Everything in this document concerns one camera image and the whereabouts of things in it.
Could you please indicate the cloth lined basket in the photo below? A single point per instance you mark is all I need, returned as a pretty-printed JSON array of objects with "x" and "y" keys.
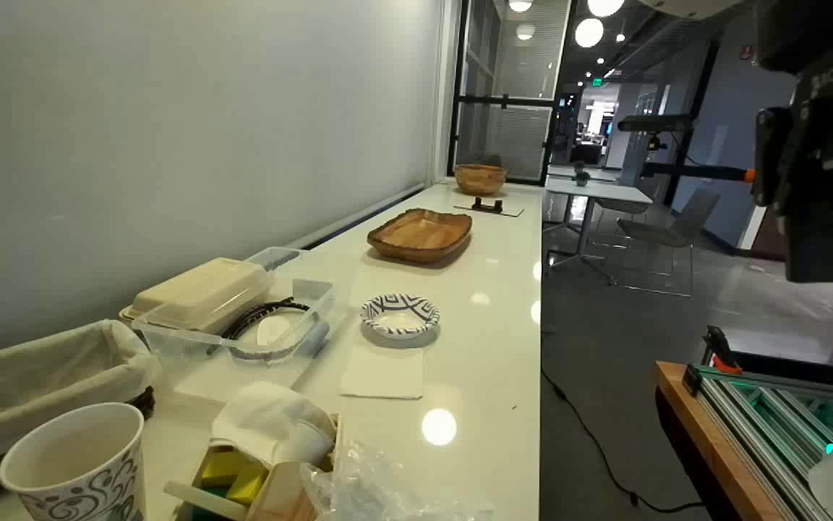
[{"x": 54, "y": 374}]

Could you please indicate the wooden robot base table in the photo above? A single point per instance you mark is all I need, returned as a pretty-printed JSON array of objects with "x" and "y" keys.
[{"x": 716, "y": 461}]

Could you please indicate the beige takeout box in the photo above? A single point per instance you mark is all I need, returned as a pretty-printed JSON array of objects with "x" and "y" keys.
[{"x": 203, "y": 299}]

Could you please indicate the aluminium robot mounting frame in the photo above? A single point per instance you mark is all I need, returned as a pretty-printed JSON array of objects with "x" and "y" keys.
[{"x": 781, "y": 412}]

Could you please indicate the crumpled clear plastic bag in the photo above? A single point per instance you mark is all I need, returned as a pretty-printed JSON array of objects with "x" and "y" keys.
[{"x": 365, "y": 486}]

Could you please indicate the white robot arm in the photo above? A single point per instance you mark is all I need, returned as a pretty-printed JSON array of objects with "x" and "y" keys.
[{"x": 793, "y": 146}]

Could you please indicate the small black stand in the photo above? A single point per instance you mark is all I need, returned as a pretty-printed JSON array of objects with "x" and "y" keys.
[{"x": 491, "y": 206}]

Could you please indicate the white paper napkin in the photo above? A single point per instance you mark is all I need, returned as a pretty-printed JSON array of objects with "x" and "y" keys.
[{"x": 382, "y": 374}]

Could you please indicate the clear plastic container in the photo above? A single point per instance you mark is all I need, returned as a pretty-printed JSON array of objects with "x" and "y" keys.
[{"x": 280, "y": 338}]

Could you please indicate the round wooden bowl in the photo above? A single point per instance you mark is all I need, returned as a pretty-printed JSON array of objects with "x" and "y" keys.
[{"x": 481, "y": 179}]

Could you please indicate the patterned paper coffee cup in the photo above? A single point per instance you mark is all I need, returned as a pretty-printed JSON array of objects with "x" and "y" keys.
[{"x": 81, "y": 467}]

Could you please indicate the black and white bowl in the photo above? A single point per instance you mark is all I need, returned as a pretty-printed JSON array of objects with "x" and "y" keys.
[{"x": 400, "y": 321}]

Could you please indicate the rectangular wooden tray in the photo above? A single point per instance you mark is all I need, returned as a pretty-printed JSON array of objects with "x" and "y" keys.
[{"x": 420, "y": 237}]

